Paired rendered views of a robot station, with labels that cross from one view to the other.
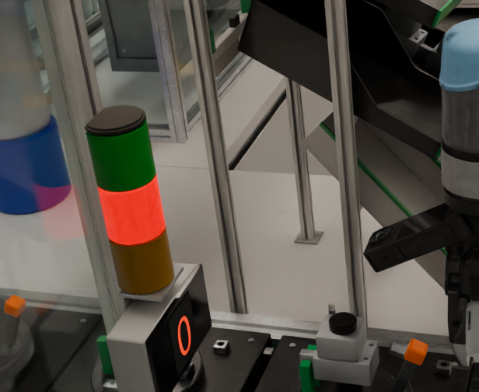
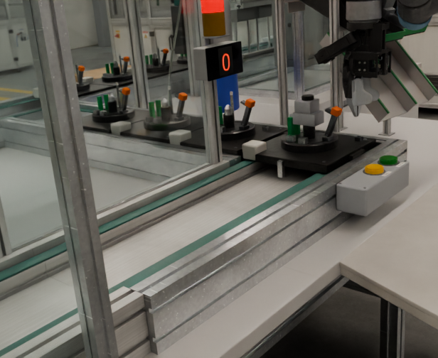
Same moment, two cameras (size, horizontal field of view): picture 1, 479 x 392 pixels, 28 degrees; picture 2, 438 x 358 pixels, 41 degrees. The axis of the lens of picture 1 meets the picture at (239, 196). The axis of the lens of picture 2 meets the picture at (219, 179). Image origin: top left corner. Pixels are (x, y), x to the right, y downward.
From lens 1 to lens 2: 0.72 m
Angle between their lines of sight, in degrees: 19
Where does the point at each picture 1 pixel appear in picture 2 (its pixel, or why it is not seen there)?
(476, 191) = (355, 16)
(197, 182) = not seen: hidden behind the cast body
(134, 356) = (201, 56)
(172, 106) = (297, 80)
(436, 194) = (385, 83)
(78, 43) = not seen: outside the picture
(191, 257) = not seen: hidden behind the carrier
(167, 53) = (298, 52)
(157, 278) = (216, 30)
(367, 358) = (315, 114)
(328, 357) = (298, 111)
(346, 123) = (334, 25)
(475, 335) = (357, 95)
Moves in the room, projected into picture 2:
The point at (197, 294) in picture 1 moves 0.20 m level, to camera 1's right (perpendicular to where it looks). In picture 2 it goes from (236, 51) to (326, 48)
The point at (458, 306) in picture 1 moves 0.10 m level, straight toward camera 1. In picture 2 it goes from (346, 74) to (330, 83)
